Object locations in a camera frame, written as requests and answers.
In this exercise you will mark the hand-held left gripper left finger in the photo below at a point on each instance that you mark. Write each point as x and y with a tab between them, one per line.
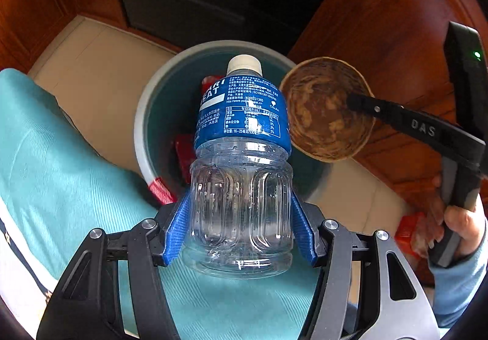
177	233

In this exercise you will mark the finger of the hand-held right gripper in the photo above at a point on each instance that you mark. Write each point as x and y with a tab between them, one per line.
375	107

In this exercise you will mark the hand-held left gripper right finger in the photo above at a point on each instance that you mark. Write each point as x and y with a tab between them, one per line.
305	233

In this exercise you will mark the brown coconut shell half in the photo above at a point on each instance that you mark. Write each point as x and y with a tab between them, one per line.
316	122

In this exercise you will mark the clear bottle with blue label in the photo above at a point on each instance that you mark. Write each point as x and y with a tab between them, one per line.
236	187

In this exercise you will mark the grey round trash bin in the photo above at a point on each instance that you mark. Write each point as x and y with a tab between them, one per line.
167	103

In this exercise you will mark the person's right forearm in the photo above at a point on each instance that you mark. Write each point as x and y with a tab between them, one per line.
457	286

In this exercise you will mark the person's right hand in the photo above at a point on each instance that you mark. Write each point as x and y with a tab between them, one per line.
465	227

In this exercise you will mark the red patterned strip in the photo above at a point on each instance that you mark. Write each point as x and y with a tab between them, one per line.
162	193

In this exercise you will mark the red snack wrapper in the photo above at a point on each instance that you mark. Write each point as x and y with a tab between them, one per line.
185	157
408	233

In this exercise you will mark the teal striped printed tablecloth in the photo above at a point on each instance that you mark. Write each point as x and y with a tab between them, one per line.
57	172

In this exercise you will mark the black kitchen appliance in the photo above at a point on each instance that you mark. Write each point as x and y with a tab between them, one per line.
209	0

